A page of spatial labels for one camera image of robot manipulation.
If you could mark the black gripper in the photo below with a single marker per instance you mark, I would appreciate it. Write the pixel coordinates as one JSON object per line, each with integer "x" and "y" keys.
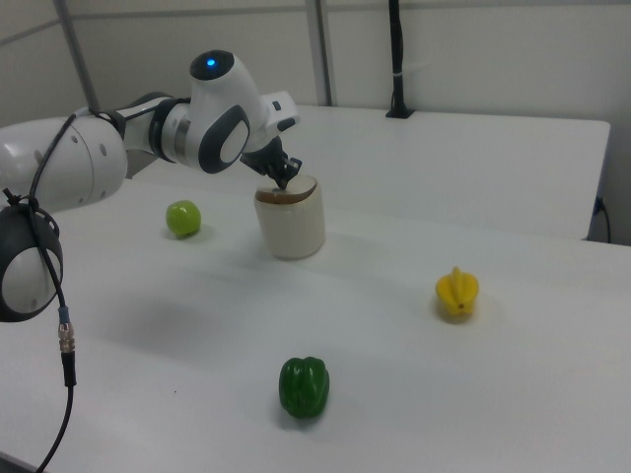
{"x": 266, "y": 157}

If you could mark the cream garbage bin lid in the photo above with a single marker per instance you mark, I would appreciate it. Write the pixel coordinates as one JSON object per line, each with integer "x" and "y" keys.
{"x": 298, "y": 189}

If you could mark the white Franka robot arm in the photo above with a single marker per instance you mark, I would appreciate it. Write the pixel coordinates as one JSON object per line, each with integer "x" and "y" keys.
{"x": 98, "y": 162}

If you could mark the cream plastic garbage bin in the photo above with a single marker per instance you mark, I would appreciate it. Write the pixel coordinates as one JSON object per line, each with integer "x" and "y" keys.
{"x": 293, "y": 226}

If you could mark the green toy apple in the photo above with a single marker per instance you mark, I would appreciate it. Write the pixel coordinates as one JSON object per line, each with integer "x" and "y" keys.
{"x": 183, "y": 219}

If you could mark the yellow toy starfruit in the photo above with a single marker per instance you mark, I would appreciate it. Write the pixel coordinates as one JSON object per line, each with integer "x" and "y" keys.
{"x": 457, "y": 294}

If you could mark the dark green toy bell pepper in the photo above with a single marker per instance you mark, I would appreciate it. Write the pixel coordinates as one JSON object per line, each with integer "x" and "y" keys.
{"x": 303, "y": 387}

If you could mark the grey metal frame post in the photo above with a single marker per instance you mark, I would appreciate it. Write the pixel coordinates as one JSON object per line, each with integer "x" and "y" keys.
{"x": 81, "y": 59}
{"x": 323, "y": 54}

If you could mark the black camera stand pole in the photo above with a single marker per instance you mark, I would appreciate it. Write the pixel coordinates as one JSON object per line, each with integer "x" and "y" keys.
{"x": 397, "y": 54}

